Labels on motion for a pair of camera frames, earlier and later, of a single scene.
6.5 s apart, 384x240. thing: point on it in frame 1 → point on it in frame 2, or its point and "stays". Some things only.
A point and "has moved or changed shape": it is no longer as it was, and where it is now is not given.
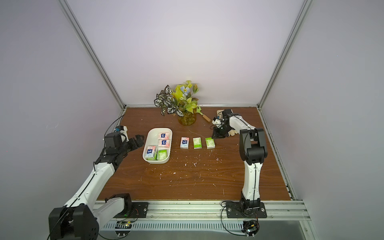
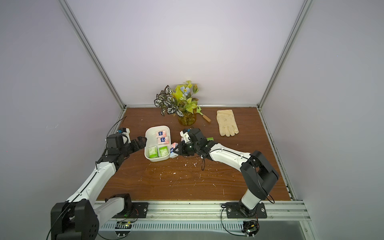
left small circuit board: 122,228 stays
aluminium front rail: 216,210 stays
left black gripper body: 127,147 stays
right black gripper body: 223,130 → 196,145
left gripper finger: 139,141 stays
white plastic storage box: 157,145 has moved or changed shape
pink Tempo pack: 164,142 has moved or changed shape
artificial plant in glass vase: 181,99 stays
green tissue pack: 162,154 → 153,152
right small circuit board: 250,228 stays
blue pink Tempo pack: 150,151 → 173,154
